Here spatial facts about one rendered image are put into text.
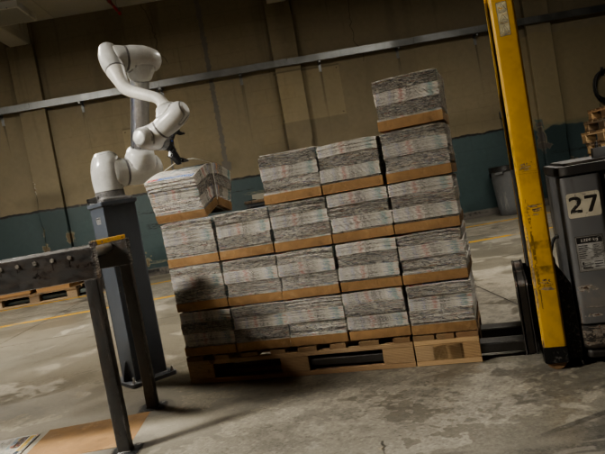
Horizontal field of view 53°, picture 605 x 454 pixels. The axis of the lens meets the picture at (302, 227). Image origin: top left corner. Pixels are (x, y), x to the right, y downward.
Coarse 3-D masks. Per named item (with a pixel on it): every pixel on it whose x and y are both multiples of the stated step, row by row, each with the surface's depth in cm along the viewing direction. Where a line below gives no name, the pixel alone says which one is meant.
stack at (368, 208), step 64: (384, 192) 271; (192, 256) 303; (256, 256) 296; (320, 256) 282; (384, 256) 274; (192, 320) 307; (256, 320) 297; (320, 320) 286; (384, 320) 277; (192, 384) 310
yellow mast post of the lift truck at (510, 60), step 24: (504, 0) 230; (504, 24) 231; (504, 48) 232; (504, 72) 233; (504, 96) 234; (528, 120) 232; (528, 144) 233; (528, 168) 234; (528, 192) 235; (528, 216) 236; (528, 240) 237; (552, 264) 235; (552, 288) 236; (552, 312) 237; (552, 336) 238
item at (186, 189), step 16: (160, 176) 309; (176, 176) 301; (192, 176) 295; (208, 176) 311; (160, 192) 304; (176, 192) 302; (192, 192) 300; (208, 192) 308; (160, 208) 309; (176, 208) 306; (192, 208) 304
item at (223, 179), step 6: (216, 168) 320; (222, 168) 327; (216, 174) 319; (222, 174) 326; (228, 174) 332; (222, 180) 325; (228, 180) 331; (222, 186) 325; (228, 186) 330; (222, 192) 324; (228, 192) 330; (228, 198) 329; (216, 210) 326; (222, 210) 327; (228, 210) 330
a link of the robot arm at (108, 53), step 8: (104, 48) 307; (112, 48) 308; (120, 48) 309; (104, 56) 305; (112, 56) 304; (120, 56) 307; (128, 56) 310; (104, 64) 304; (128, 64) 311; (104, 72) 307
